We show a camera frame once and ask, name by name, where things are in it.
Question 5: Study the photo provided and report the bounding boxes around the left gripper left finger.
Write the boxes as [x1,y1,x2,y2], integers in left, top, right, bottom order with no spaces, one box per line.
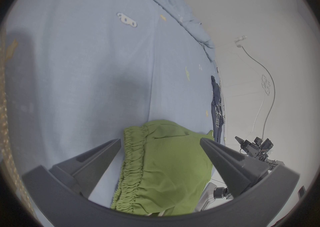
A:
[49,138,122,199]

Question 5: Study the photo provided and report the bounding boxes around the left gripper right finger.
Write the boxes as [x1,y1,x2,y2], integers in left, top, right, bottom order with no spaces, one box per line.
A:
[200,138,270,199]

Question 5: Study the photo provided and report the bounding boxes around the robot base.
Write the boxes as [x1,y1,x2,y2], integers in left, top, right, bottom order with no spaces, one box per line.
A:
[197,182,235,213]

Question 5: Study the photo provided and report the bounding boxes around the dark blue printed T-shirt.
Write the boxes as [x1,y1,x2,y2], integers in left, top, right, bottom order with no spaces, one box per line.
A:
[211,75,226,144]

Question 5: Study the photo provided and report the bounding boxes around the green shorts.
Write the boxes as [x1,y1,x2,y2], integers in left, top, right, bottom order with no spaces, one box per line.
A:
[110,120,215,217]

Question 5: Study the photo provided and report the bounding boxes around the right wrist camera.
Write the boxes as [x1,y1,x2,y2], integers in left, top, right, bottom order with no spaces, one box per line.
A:
[253,137,275,151]

